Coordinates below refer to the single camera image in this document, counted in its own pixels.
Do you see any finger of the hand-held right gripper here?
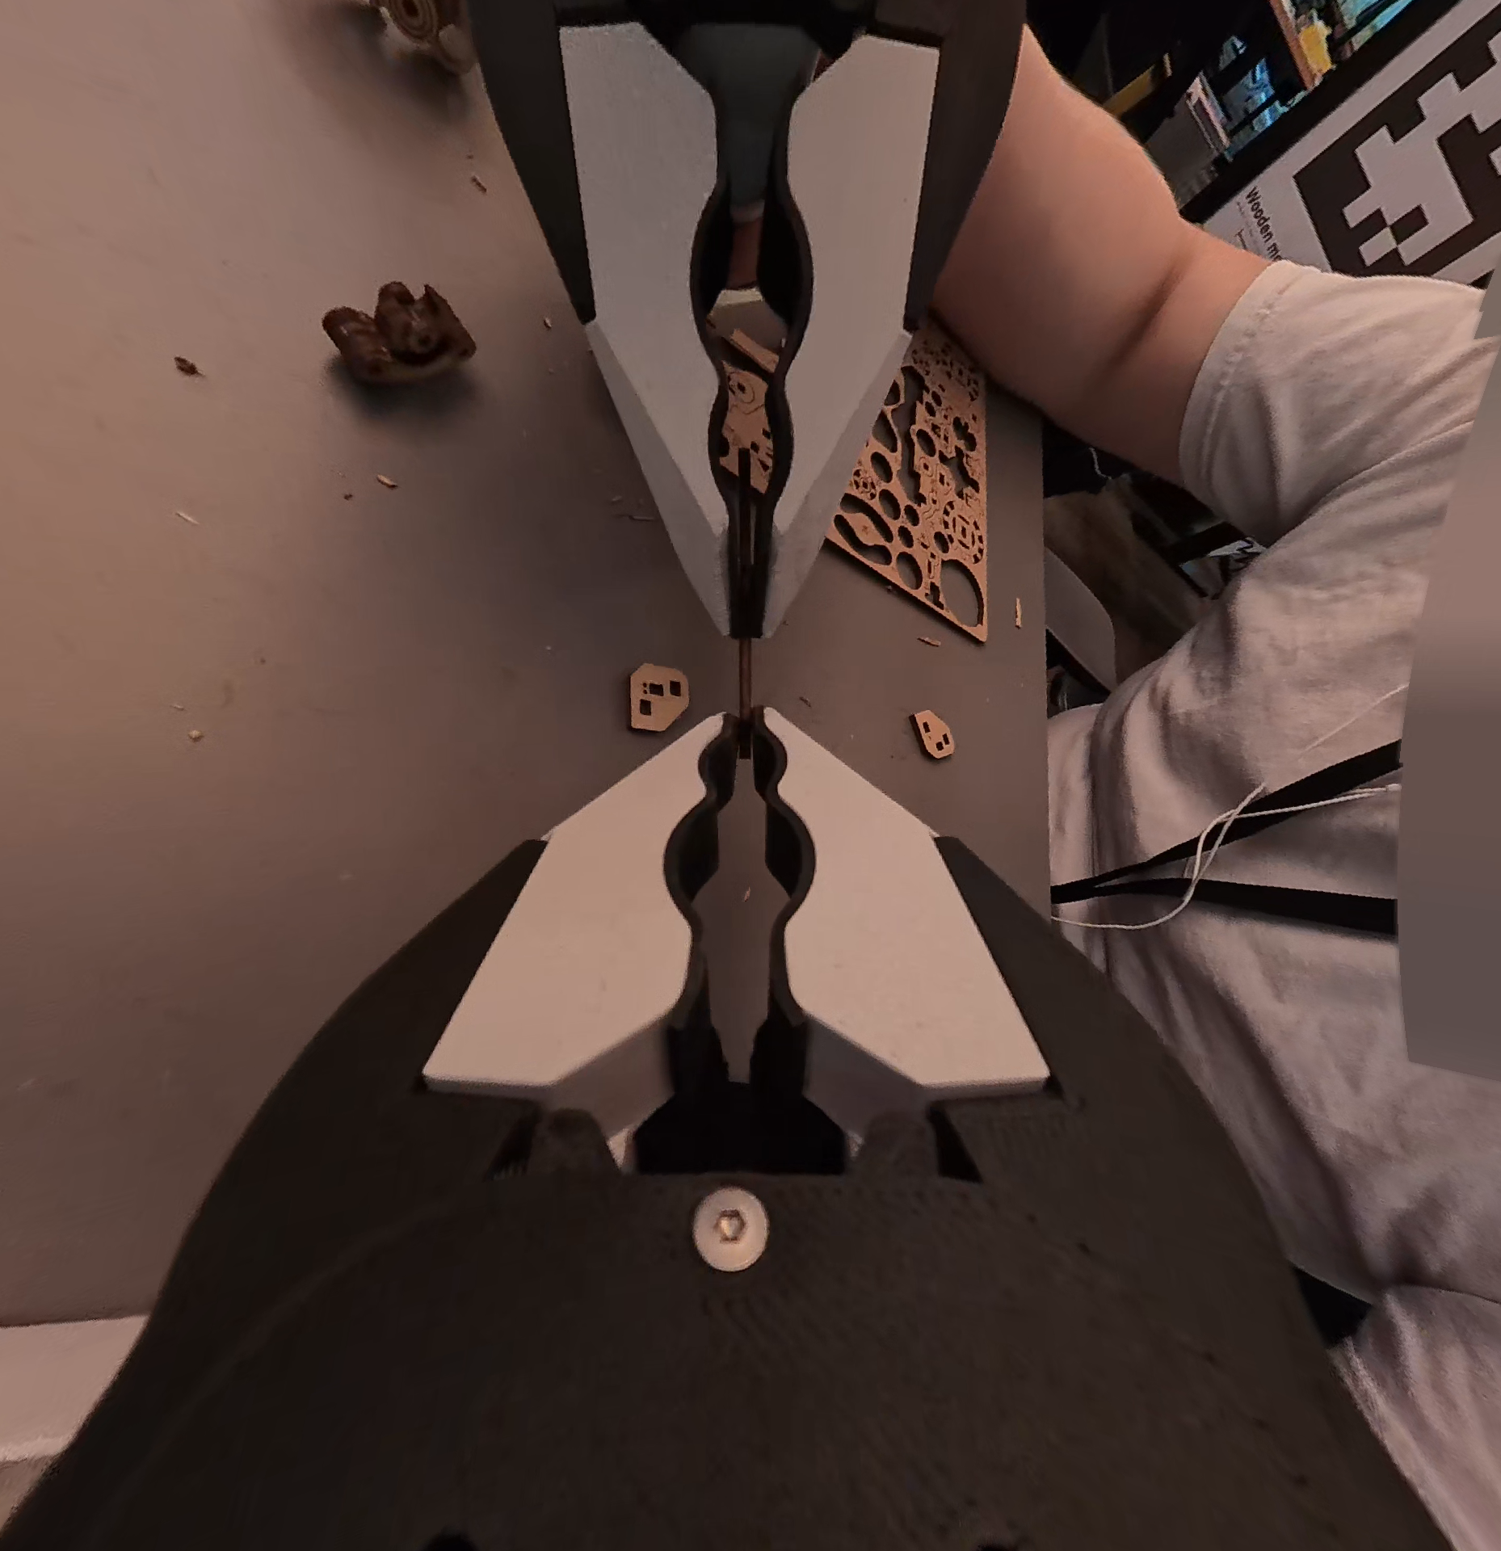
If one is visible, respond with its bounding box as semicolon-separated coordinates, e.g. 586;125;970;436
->
559;25;741;641
750;34;945;641

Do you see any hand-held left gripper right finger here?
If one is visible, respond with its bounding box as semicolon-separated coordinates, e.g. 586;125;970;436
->
748;707;1052;1134

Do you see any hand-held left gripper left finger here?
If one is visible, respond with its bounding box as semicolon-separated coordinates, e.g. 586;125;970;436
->
421;713;734;1147

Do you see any light wooden model part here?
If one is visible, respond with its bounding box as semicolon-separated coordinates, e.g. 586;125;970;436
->
702;296;791;486

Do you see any long slotted wooden strip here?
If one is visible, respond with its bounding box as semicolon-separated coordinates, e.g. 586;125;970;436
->
730;466;761;763

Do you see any person's right forearm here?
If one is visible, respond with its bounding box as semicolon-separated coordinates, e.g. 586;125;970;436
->
929;25;1270;473

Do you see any light wooden gear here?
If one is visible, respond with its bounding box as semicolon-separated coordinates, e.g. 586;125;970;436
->
360;0;475;75

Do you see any dark brown wooden gear assembly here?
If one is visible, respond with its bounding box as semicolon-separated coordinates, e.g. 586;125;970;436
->
321;280;477;389

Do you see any wooden sheet with cutouts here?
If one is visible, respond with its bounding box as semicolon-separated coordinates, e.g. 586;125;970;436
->
820;318;991;646

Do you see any person in white shirt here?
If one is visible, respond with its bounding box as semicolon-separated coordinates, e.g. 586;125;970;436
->
1047;260;1501;1551

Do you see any shelf of colourful boxes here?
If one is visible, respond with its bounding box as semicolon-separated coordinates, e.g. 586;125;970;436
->
1027;0;1472;225

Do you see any white thread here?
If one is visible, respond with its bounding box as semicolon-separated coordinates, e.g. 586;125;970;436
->
1054;714;1406;932

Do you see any white box with square marker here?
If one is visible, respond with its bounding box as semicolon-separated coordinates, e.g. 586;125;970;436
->
1186;0;1501;285

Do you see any black lanyard strap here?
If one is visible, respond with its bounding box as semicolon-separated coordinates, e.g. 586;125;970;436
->
1050;739;1404;936

